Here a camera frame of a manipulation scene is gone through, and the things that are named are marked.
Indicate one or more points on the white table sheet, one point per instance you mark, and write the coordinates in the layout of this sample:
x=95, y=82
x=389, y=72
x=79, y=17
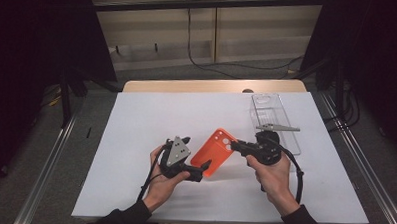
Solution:
x=136, y=130

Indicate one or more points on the clear plastic container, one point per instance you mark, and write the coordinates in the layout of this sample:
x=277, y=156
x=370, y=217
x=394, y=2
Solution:
x=270, y=109

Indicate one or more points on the person's right hand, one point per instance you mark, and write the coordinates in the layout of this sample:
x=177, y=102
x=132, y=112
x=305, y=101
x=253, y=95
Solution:
x=274, y=181

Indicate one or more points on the person's left hand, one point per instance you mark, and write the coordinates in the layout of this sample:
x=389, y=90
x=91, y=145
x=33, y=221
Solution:
x=160, y=187

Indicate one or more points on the black metal stand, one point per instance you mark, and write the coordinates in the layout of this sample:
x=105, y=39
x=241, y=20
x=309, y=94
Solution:
x=65, y=100

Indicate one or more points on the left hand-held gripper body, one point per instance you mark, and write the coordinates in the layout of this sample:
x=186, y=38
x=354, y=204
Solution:
x=177, y=158

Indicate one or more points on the black curtain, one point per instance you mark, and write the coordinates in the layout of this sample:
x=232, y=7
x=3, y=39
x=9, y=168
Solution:
x=28, y=52
x=378, y=58

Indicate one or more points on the orange phone case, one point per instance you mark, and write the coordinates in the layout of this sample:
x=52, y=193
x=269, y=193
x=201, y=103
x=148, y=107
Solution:
x=212, y=152

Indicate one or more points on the wooden table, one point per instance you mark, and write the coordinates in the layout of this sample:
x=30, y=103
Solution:
x=187, y=85

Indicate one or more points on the black horizontal bar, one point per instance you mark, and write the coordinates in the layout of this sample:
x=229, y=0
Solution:
x=207, y=4

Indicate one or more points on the aluminium rail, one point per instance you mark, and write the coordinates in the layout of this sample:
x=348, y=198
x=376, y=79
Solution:
x=47, y=166
x=368, y=164

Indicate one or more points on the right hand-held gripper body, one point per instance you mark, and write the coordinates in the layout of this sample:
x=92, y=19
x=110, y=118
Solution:
x=268, y=149

